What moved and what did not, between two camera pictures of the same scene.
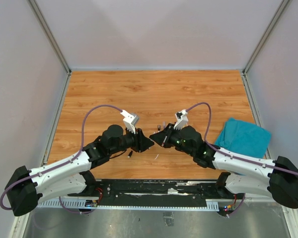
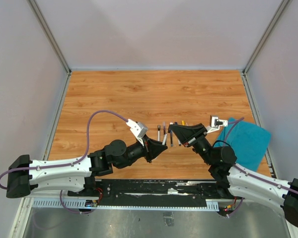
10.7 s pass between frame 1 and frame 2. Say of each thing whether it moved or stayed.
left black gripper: moved
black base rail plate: stayed
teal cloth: stayed
